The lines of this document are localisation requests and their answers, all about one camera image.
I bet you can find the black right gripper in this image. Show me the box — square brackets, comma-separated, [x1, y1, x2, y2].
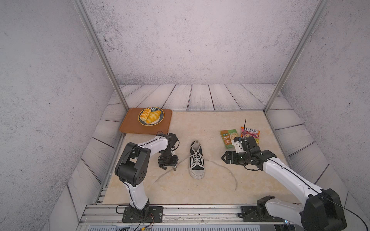
[221, 150, 251, 166]

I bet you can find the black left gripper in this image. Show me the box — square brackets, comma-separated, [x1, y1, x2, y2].
[159, 151, 180, 170]

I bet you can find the black white canvas sneaker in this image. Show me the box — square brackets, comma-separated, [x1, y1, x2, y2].
[189, 140, 205, 180]

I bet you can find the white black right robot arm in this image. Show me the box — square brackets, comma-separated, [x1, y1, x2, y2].
[221, 150, 347, 231]

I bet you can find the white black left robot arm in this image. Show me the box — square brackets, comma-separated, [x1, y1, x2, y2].
[115, 133, 180, 210]

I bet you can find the green snack packet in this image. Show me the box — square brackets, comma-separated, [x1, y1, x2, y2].
[220, 129, 239, 149]

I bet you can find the pink Fox's candy bag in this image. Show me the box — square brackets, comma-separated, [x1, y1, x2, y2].
[241, 127, 260, 145]

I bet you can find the right bread pastry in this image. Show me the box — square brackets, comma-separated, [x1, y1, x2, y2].
[146, 110, 161, 125]

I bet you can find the bread pastry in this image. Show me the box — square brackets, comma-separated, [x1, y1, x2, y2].
[146, 110, 161, 125]
[139, 108, 151, 121]

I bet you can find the yellow rimmed plate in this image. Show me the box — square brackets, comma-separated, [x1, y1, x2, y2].
[138, 107, 164, 126]

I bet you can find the left bread pastry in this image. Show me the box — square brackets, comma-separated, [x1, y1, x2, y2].
[139, 108, 151, 121]

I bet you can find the brown leather mat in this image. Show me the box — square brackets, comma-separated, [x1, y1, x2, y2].
[119, 108, 172, 135]

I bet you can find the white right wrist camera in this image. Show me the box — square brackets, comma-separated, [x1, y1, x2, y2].
[232, 137, 246, 153]

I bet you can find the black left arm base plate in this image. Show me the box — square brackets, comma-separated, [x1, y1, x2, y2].
[122, 206, 164, 223]

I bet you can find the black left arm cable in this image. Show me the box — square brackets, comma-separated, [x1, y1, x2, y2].
[115, 204, 155, 231]

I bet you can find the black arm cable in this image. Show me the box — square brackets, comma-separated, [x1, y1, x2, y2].
[115, 204, 155, 231]
[317, 189, 370, 231]

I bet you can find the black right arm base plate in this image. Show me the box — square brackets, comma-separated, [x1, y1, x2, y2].
[237, 206, 285, 222]

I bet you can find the aluminium front rail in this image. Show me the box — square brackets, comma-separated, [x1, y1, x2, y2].
[76, 203, 307, 231]

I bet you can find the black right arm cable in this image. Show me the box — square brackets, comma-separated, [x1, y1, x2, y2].
[317, 189, 370, 231]

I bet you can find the right aluminium corner post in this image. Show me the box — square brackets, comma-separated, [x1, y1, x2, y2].
[263, 0, 329, 115]

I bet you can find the aluminium corner post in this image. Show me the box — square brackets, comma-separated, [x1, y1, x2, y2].
[263, 0, 329, 115]
[73, 0, 129, 111]

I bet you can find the left aluminium corner post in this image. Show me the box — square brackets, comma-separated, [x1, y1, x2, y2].
[73, 0, 129, 111]

